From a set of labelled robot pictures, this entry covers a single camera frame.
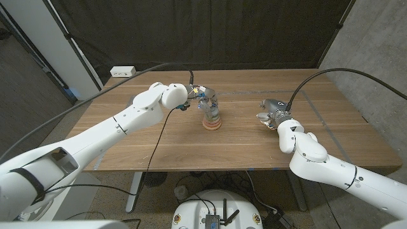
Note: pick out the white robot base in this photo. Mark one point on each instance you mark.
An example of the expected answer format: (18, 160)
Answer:
(194, 213)

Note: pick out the white table leg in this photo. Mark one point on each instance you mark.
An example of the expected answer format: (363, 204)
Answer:
(135, 191)

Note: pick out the small dark grey disk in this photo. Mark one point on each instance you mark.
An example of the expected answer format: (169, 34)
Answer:
(213, 113)

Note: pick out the black power adapter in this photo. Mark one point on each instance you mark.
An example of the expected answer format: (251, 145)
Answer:
(278, 221)

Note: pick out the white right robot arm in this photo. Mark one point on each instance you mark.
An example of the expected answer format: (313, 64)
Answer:
(324, 168)

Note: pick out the dusty pink disk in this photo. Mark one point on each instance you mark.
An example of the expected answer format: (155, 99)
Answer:
(217, 122)

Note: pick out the large orange disk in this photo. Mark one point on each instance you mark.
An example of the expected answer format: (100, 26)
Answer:
(212, 128)

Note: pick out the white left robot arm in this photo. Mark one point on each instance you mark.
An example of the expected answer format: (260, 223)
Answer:
(95, 140)

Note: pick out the white power strip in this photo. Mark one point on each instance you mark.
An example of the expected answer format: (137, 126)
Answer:
(123, 71)

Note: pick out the grey table leg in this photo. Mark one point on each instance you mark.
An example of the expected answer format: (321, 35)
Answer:
(299, 198)

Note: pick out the round black table foot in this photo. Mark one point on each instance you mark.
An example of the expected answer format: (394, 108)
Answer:
(154, 178)

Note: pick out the round grey floor object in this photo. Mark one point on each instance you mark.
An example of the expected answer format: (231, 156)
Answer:
(181, 192)

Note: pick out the coral red disk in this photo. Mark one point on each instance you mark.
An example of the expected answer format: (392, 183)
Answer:
(216, 125)

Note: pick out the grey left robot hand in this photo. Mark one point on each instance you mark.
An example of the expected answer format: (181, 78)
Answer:
(206, 98)

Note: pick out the black backdrop stand pole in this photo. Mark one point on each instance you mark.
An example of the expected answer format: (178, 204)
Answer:
(339, 26)
(67, 36)

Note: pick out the grey radio box with antennas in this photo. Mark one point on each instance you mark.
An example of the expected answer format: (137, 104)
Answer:
(212, 221)

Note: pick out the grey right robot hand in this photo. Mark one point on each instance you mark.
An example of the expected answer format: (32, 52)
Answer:
(276, 109)

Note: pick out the black backdrop curtain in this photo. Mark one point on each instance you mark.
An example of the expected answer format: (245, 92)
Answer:
(203, 31)

